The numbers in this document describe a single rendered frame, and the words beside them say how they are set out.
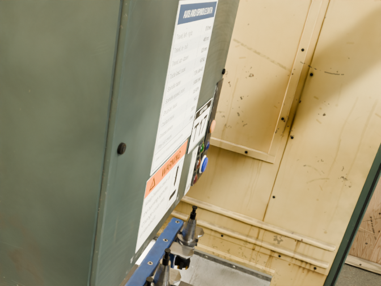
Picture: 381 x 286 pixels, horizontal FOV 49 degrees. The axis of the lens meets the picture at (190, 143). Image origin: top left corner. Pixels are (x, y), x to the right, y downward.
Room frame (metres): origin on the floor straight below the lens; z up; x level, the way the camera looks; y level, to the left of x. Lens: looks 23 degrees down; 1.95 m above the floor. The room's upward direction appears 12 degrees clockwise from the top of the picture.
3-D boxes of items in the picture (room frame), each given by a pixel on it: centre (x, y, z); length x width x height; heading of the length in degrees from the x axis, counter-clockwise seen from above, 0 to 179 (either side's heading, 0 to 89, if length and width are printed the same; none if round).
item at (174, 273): (0.86, -0.01, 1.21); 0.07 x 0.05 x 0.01; 77
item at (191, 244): (1.02, -0.05, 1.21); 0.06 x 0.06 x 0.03
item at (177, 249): (0.97, -0.04, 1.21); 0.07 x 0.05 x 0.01; 77
